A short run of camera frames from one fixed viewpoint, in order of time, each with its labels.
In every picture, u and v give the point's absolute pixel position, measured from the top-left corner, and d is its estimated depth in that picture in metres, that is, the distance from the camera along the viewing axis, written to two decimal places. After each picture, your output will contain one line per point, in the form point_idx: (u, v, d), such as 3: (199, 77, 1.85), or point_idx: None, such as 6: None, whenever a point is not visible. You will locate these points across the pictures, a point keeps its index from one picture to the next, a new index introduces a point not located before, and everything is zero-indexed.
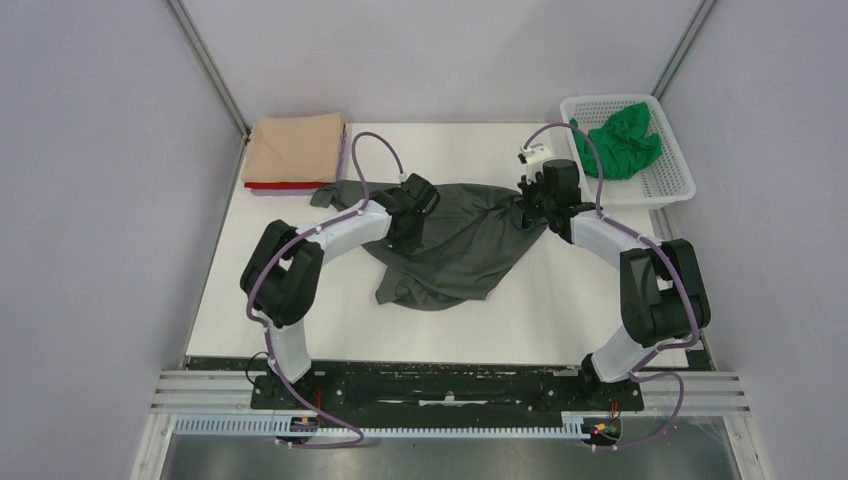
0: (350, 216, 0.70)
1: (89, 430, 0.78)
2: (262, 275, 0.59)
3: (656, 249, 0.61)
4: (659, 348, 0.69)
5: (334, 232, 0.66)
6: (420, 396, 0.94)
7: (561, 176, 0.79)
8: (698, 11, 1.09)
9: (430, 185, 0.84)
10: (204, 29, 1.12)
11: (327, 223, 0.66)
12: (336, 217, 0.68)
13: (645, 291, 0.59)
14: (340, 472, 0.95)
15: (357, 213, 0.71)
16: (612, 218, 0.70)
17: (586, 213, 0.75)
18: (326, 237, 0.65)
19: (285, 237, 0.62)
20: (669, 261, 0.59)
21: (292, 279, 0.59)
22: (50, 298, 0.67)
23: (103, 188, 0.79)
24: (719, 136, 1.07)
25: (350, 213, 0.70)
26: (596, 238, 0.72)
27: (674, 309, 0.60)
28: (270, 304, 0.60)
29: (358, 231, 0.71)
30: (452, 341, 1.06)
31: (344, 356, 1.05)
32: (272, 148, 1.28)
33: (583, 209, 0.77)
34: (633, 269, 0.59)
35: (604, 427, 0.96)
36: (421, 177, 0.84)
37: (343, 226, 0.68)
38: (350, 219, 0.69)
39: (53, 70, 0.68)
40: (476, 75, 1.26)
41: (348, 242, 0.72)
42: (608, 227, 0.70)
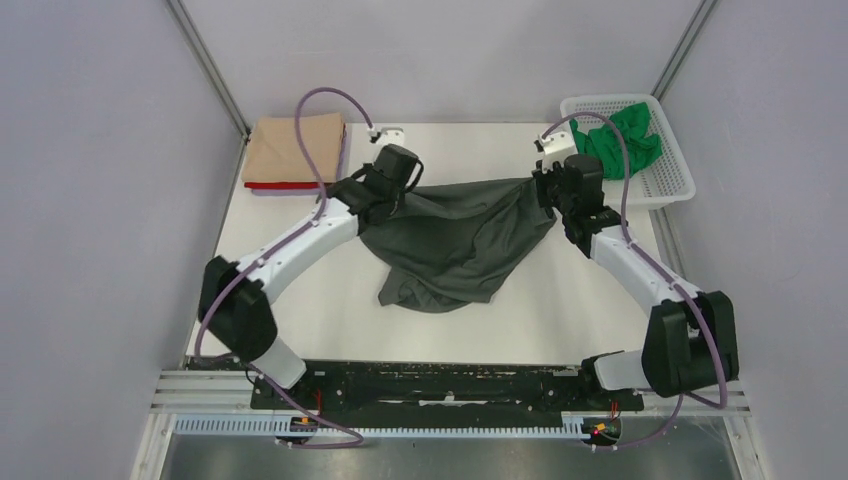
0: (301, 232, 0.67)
1: (89, 430, 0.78)
2: (208, 314, 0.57)
3: (691, 305, 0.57)
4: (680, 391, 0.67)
5: (281, 258, 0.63)
6: (420, 396, 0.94)
7: (585, 179, 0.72)
8: (699, 11, 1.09)
9: (406, 155, 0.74)
10: (204, 29, 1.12)
11: (273, 248, 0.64)
12: (287, 237, 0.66)
13: (677, 350, 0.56)
14: (340, 472, 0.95)
15: (310, 226, 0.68)
16: (640, 249, 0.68)
17: (609, 230, 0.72)
18: (271, 266, 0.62)
19: (225, 275, 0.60)
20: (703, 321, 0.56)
21: (239, 315, 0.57)
22: (50, 296, 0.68)
23: (104, 187, 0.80)
24: (719, 136, 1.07)
25: (302, 228, 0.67)
26: (617, 266, 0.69)
27: (702, 367, 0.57)
28: (225, 338, 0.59)
29: (317, 244, 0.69)
30: (452, 342, 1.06)
31: (342, 356, 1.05)
32: (271, 149, 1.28)
33: (605, 222, 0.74)
34: (667, 329, 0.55)
35: (604, 427, 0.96)
36: (395, 147, 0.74)
37: (294, 245, 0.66)
38: (303, 235, 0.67)
39: (54, 69, 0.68)
40: (477, 75, 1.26)
41: (310, 257, 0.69)
42: (640, 262, 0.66)
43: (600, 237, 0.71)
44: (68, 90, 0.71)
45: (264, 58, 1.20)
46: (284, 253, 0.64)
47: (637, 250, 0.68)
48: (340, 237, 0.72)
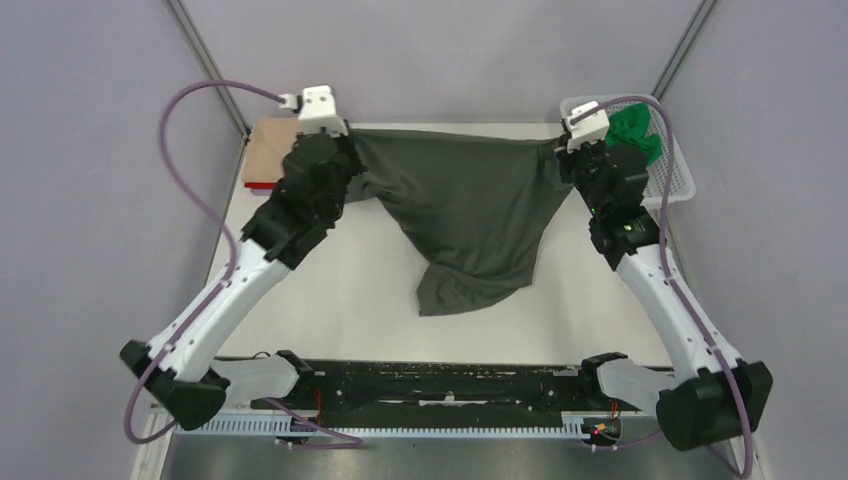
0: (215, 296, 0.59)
1: (89, 430, 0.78)
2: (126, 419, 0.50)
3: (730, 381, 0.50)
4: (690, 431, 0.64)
5: (192, 336, 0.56)
6: (421, 396, 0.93)
7: (625, 183, 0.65)
8: (698, 11, 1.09)
9: (302, 169, 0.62)
10: (204, 29, 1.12)
11: (184, 326, 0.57)
12: (198, 306, 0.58)
13: (706, 429, 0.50)
14: (340, 472, 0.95)
15: (222, 285, 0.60)
16: (678, 284, 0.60)
17: (647, 250, 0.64)
18: (185, 347, 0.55)
19: (140, 364, 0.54)
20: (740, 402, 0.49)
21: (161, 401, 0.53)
22: (50, 295, 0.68)
23: (104, 187, 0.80)
24: (719, 136, 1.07)
25: (213, 292, 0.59)
26: (646, 296, 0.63)
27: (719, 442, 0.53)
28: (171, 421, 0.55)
29: (240, 302, 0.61)
30: (452, 342, 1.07)
31: (340, 356, 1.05)
32: (272, 149, 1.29)
33: (639, 234, 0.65)
34: (700, 407, 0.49)
35: (604, 427, 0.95)
36: (291, 160, 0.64)
37: (208, 313, 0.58)
38: (217, 299, 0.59)
39: (55, 70, 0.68)
40: (477, 76, 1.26)
41: (240, 311, 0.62)
42: (677, 307, 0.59)
43: (635, 265, 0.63)
44: (68, 90, 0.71)
45: (264, 58, 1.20)
46: (196, 326, 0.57)
47: (676, 288, 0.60)
48: (268, 280, 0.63)
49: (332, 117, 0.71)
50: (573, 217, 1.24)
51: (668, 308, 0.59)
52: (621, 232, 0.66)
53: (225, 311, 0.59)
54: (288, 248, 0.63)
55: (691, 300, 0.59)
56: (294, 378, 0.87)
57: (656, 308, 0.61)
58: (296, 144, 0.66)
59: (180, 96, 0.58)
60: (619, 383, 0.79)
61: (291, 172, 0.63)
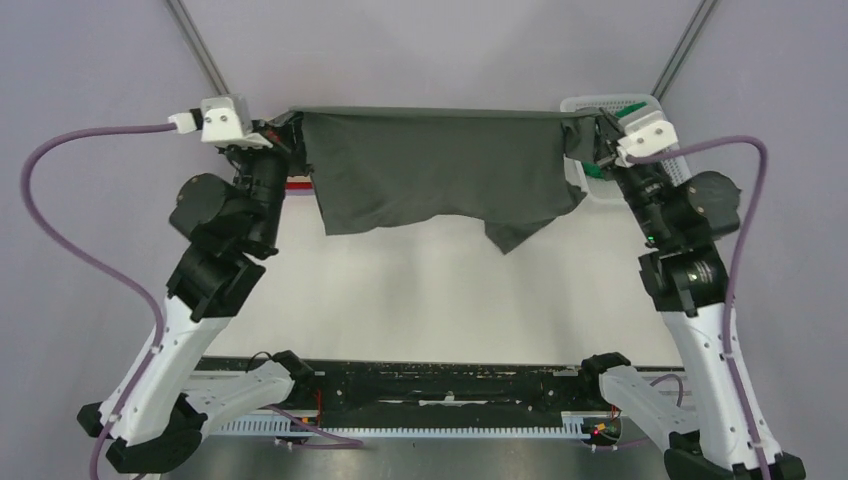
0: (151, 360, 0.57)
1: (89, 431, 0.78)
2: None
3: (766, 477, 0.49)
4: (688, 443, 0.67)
5: (135, 403, 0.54)
6: (420, 396, 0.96)
7: (706, 229, 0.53)
8: (698, 12, 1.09)
9: (194, 225, 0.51)
10: (204, 30, 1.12)
11: (125, 395, 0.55)
12: (136, 373, 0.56)
13: None
14: (340, 472, 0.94)
15: (154, 352, 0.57)
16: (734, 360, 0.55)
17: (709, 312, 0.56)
18: (129, 417, 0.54)
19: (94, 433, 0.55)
20: None
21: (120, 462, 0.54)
22: (49, 294, 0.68)
23: (104, 188, 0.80)
24: (719, 137, 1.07)
25: (145, 362, 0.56)
26: (689, 355, 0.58)
27: None
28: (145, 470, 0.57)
29: (178, 362, 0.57)
30: (453, 343, 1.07)
31: (340, 357, 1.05)
32: None
33: (701, 284, 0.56)
34: None
35: (604, 427, 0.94)
36: (176, 217, 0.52)
37: (145, 382, 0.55)
38: (151, 367, 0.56)
39: (56, 71, 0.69)
40: (476, 76, 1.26)
41: (187, 367, 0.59)
42: (729, 383, 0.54)
43: (692, 330, 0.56)
44: (69, 91, 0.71)
45: (264, 59, 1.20)
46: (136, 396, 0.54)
47: (732, 366, 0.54)
48: (206, 335, 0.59)
49: (246, 136, 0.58)
50: (573, 217, 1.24)
51: (717, 385, 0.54)
52: (682, 277, 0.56)
53: (165, 377, 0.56)
54: (216, 300, 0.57)
55: (744, 383, 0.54)
56: (287, 383, 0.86)
57: (703, 379, 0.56)
58: (193, 179, 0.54)
59: (58, 141, 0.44)
60: (623, 395, 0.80)
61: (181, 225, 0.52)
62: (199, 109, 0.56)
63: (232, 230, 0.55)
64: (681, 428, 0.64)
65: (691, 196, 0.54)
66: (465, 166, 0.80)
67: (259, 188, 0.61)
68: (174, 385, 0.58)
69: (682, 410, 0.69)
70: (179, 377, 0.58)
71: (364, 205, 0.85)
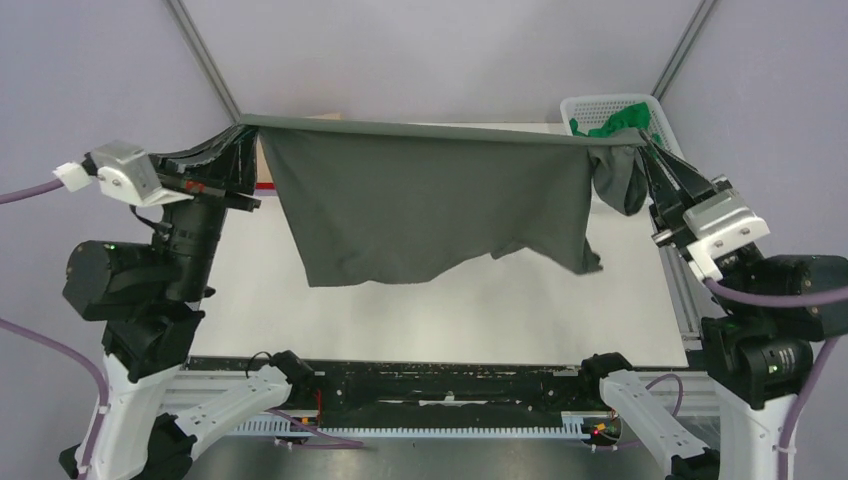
0: (103, 418, 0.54)
1: None
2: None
3: None
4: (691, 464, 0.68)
5: (101, 455, 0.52)
6: (420, 396, 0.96)
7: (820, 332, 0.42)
8: (698, 11, 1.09)
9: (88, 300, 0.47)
10: (203, 27, 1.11)
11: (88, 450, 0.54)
12: (94, 430, 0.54)
13: None
14: (340, 472, 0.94)
15: (103, 411, 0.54)
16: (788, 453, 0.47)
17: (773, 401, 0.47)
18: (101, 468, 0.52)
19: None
20: None
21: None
22: None
23: None
24: (719, 137, 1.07)
25: (98, 420, 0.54)
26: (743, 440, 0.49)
27: None
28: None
29: (133, 415, 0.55)
30: (453, 343, 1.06)
31: (340, 357, 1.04)
32: None
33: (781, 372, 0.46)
34: None
35: (604, 427, 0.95)
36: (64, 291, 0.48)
37: (102, 437, 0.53)
38: (102, 426, 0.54)
39: None
40: (476, 76, 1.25)
41: (146, 415, 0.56)
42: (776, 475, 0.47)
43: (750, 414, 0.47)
44: None
45: (263, 57, 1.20)
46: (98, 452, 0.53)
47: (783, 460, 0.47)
48: (154, 386, 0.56)
49: (148, 201, 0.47)
50: None
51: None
52: (761, 366, 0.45)
53: (122, 432, 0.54)
54: (149, 360, 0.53)
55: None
56: (281, 393, 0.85)
57: (743, 459, 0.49)
58: (80, 246, 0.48)
59: None
60: (624, 405, 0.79)
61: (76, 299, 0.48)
62: (90, 158, 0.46)
63: (143, 293, 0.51)
64: (683, 452, 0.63)
65: (809, 289, 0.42)
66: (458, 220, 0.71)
67: (180, 238, 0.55)
68: (138, 431, 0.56)
69: (685, 430, 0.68)
70: (142, 422, 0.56)
71: (337, 255, 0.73)
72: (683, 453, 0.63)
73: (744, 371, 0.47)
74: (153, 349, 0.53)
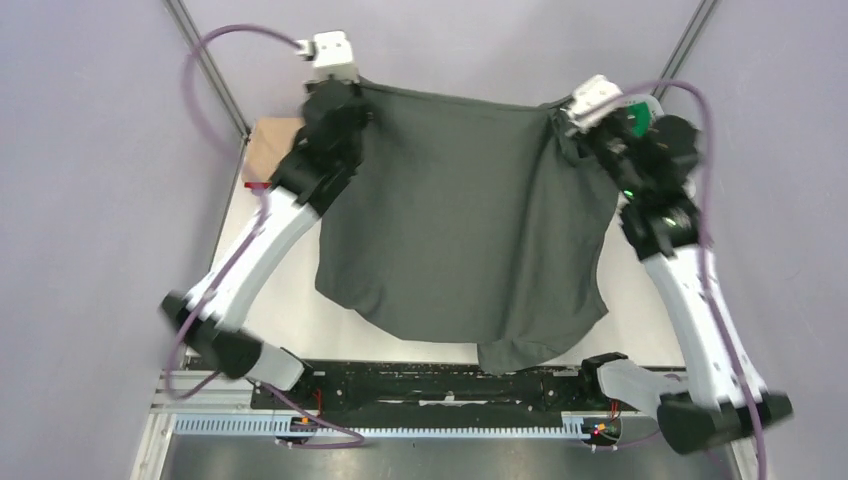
0: (250, 239, 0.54)
1: (89, 431, 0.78)
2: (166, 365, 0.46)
3: (751, 410, 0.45)
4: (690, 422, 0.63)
5: (230, 285, 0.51)
6: (420, 396, 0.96)
7: (673, 165, 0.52)
8: (698, 10, 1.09)
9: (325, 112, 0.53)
10: (203, 28, 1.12)
11: (220, 276, 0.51)
12: (235, 254, 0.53)
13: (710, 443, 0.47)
14: (340, 471, 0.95)
15: (254, 235, 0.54)
16: (713, 298, 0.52)
17: (689, 249, 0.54)
18: (227, 300, 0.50)
19: (179, 316, 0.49)
20: (759, 424, 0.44)
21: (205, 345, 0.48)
22: (53, 294, 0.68)
23: (104, 188, 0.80)
24: (719, 135, 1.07)
25: (247, 239, 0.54)
26: (678, 303, 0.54)
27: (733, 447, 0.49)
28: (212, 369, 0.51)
29: (270, 254, 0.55)
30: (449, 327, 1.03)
31: (340, 356, 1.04)
32: (273, 149, 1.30)
33: (685, 219, 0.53)
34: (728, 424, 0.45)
35: (604, 427, 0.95)
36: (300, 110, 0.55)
37: (243, 268, 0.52)
38: (251, 249, 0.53)
39: (57, 69, 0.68)
40: (477, 75, 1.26)
41: (272, 263, 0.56)
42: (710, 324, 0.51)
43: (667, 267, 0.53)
44: (69, 90, 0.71)
45: (263, 56, 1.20)
46: (232, 277, 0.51)
47: (711, 302, 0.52)
48: (293, 233, 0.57)
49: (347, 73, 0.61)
50: None
51: (705, 336, 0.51)
52: (662, 227, 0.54)
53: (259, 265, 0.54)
54: (316, 202, 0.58)
55: (729, 333, 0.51)
56: (300, 368, 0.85)
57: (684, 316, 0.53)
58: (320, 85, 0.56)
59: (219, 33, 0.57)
60: (619, 379, 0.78)
61: (310, 118, 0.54)
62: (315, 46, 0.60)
63: (343, 134, 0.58)
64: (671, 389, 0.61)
65: (653, 136, 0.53)
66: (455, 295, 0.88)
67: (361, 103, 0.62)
68: (262, 274, 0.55)
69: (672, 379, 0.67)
70: (269, 267, 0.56)
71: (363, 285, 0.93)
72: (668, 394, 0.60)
73: (651, 237, 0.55)
74: (321, 191, 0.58)
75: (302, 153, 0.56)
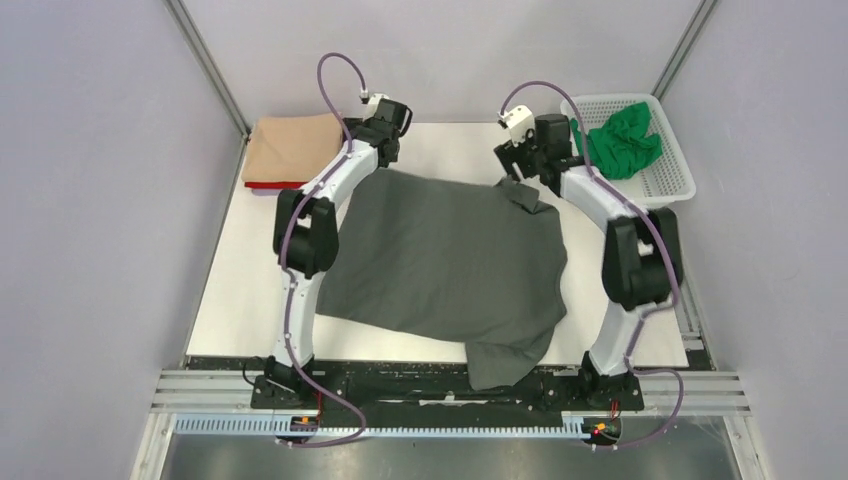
0: (344, 162, 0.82)
1: (89, 431, 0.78)
2: (288, 234, 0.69)
3: (641, 217, 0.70)
4: (647, 314, 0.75)
5: (334, 182, 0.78)
6: (420, 396, 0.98)
7: (552, 127, 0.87)
8: (699, 10, 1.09)
9: (401, 106, 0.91)
10: (204, 27, 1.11)
11: (326, 178, 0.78)
12: (332, 169, 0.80)
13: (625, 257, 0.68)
14: (340, 472, 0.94)
15: (348, 156, 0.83)
16: (601, 181, 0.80)
17: (576, 169, 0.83)
18: (329, 190, 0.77)
19: (296, 200, 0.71)
20: (651, 228, 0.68)
21: (318, 222, 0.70)
22: (52, 295, 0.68)
23: (103, 187, 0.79)
24: (720, 135, 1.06)
25: (340, 161, 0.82)
26: (584, 197, 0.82)
27: (653, 273, 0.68)
28: (304, 259, 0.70)
29: (353, 173, 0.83)
30: (448, 327, 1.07)
31: (341, 356, 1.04)
32: (272, 148, 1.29)
33: (573, 165, 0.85)
34: (618, 235, 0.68)
35: (604, 427, 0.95)
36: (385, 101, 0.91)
37: (339, 173, 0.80)
38: (344, 164, 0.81)
39: (55, 70, 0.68)
40: (477, 75, 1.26)
41: (350, 184, 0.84)
42: (596, 187, 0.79)
43: (569, 173, 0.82)
44: (67, 90, 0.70)
45: (263, 55, 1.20)
46: (337, 177, 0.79)
47: (599, 182, 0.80)
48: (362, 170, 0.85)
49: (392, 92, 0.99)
50: (571, 218, 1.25)
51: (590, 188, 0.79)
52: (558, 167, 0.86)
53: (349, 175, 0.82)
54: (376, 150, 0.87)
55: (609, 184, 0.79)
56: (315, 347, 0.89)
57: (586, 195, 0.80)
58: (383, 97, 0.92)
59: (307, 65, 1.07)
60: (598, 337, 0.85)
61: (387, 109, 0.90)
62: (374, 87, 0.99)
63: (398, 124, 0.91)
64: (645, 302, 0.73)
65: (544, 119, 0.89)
66: (441, 294, 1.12)
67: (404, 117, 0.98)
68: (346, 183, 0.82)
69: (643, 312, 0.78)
70: (350, 181, 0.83)
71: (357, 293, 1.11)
72: (646, 308, 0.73)
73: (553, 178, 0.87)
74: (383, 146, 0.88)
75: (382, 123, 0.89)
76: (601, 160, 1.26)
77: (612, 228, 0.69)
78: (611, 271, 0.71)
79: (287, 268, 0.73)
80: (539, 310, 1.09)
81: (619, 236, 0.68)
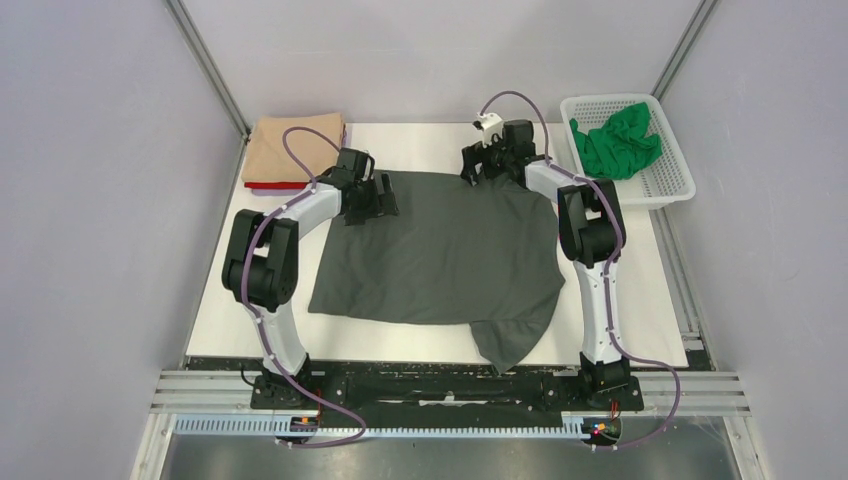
0: (307, 196, 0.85)
1: (89, 432, 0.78)
2: (247, 266, 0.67)
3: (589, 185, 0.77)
4: (606, 272, 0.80)
5: (296, 212, 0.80)
6: (420, 396, 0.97)
7: (516, 131, 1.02)
8: (698, 11, 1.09)
9: (361, 152, 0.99)
10: (203, 28, 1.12)
11: (290, 204, 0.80)
12: (296, 198, 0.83)
13: (574, 218, 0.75)
14: (340, 472, 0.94)
15: (311, 193, 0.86)
16: (555, 166, 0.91)
17: (534, 161, 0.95)
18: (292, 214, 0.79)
19: (254, 222, 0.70)
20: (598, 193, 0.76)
21: (278, 246, 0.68)
22: (49, 296, 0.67)
23: (103, 187, 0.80)
24: (719, 136, 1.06)
25: (305, 194, 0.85)
26: (542, 182, 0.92)
27: (602, 233, 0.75)
28: (264, 292, 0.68)
29: (316, 208, 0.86)
30: (451, 314, 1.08)
31: (340, 356, 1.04)
32: (272, 148, 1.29)
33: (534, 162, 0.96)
34: (566, 200, 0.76)
35: (604, 427, 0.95)
36: (350, 150, 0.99)
37: (304, 204, 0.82)
38: (307, 199, 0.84)
39: (54, 72, 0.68)
40: (476, 76, 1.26)
41: (315, 217, 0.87)
42: (550, 172, 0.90)
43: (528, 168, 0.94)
44: (64, 89, 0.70)
45: (262, 56, 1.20)
46: (302, 206, 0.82)
47: (553, 167, 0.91)
48: (327, 210, 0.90)
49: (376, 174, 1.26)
50: None
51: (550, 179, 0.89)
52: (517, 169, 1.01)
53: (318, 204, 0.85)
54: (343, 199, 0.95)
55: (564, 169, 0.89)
56: (307, 354, 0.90)
57: (546, 181, 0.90)
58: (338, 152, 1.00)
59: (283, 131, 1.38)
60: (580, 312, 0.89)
61: (346, 157, 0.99)
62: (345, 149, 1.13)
63: (359, 177, 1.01)
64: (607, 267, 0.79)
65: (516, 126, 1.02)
66: (442, 284, 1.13)
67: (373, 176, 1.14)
68: (312, 219, 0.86)
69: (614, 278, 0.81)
70: (312, 219, 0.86)
71: (349, 289, 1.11)
72: (603, 263, 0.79)
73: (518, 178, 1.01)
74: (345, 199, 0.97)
75: (347, 176, 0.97)
76: (601, 161, 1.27)
77: (561, 196, 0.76)
78: (564, 233, 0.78)
79: (249, 302, 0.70)
80: (540, 278, 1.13)
81: (568, 202, 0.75)
